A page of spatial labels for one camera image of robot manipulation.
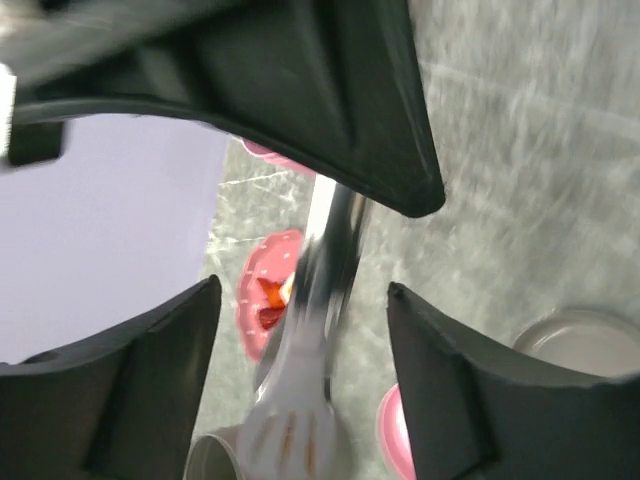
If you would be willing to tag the pink cylindrical container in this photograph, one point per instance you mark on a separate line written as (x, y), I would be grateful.
(274, 158)

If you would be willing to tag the pink round lid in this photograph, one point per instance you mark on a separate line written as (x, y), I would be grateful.
(392, 435)

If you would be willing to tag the pink dotted plate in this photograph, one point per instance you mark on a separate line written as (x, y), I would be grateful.
(273, 260)

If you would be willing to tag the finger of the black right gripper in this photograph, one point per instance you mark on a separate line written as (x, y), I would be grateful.
(332, 85)

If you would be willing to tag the sushi roll piece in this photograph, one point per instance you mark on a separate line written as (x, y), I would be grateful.
(286, 288)

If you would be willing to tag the grey round lid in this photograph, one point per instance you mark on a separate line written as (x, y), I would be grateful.
(588, 340)

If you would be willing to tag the red sausage piece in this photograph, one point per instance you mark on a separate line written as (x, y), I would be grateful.
(269, 316)

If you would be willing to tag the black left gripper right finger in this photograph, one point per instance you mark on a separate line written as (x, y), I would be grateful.
(476, 409)

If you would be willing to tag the grey cylindrical container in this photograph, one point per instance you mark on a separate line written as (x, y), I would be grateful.
(212, 456)

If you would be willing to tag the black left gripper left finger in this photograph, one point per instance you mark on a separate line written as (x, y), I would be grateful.
(120, 404)

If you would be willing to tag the silver metal tongs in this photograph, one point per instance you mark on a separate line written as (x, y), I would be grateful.
(290, 432)

